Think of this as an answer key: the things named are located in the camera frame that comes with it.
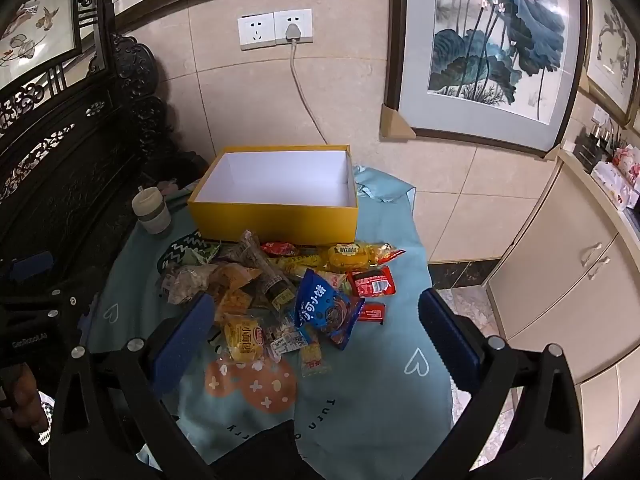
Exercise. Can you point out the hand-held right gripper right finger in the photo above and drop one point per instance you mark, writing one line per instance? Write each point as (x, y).
(447, 345)

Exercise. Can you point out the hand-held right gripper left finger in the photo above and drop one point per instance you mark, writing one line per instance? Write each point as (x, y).
(182, 340)

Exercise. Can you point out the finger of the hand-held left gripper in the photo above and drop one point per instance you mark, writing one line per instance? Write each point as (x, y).
(32, 264)

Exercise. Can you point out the orange label puff packet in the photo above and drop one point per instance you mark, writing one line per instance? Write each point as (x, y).
(235, 280)

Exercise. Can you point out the dark red snack packet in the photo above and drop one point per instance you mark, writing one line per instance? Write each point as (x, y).
(372, 313)

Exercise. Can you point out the grey blue snack packet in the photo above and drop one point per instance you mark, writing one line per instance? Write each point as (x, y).
(287, 341)

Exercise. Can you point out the yellow cardboard box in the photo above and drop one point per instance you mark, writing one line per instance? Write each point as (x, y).
(275, 222)

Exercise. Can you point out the person's left hand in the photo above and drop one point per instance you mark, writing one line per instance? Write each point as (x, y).
(26, 402)

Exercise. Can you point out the clear small cake packet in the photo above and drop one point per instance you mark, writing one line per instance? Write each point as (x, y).
(187, 282)

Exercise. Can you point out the round cracker packet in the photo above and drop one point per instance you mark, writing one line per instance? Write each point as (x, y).
(232, 306)

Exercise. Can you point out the yellow bread packet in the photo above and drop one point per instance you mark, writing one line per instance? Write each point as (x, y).
(243, 342)

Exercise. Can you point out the green white snack packet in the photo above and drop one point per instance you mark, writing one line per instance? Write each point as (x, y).
(202, 256)

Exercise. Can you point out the red white-label snack packet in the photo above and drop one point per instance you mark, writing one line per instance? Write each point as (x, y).
(372, 282)

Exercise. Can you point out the dark carved wooden furniture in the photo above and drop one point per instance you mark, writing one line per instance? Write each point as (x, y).
(60, 170)

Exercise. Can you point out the clear dark printed packet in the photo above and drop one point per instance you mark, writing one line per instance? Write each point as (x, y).
(277, 290)

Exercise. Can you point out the orange snack packet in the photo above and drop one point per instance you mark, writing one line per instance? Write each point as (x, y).
(387, 253)

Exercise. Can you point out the cream cabinet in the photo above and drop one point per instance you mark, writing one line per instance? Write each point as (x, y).
(550, 270)

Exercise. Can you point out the blue cookie packet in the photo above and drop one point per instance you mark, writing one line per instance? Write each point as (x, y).
(325, 310)

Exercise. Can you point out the white lidded cup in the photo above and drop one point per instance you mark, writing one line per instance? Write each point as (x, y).
(152, 212)

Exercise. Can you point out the yellow thin snack packet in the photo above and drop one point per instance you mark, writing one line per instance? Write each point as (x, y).
(312, 357)

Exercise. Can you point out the yellow round cake packet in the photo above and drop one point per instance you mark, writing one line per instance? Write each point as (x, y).
(350, 256)

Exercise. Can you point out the rice puff bar packet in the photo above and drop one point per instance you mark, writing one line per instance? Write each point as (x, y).
(332, 280)

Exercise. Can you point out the red crinkled snack packet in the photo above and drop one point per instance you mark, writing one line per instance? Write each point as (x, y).
(279, 249)

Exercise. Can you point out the yellow green snack packet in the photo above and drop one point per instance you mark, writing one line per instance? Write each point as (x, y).
(300, 262)

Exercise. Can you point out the cardboard corner protector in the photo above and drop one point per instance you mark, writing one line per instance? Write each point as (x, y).
(552, 152)
(395, 124)

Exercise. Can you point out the floral printed box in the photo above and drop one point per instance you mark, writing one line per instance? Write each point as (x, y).
(622, 172)

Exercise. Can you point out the black charging dock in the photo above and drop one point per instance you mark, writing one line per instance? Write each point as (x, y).
(590, 144)

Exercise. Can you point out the framed bird painting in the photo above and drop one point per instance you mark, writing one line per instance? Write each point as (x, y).
(35, 15)

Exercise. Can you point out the framed lotus painting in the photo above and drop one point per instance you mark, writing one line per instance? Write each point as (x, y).
(500, 35)

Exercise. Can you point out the grey power plug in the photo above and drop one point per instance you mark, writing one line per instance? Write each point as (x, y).
(292, 33)

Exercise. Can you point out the framed painting light mat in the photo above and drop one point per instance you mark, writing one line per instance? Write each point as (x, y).
(612, 45)

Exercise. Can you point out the white wall socket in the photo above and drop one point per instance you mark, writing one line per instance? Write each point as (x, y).
(300, 17)
(256, 31)

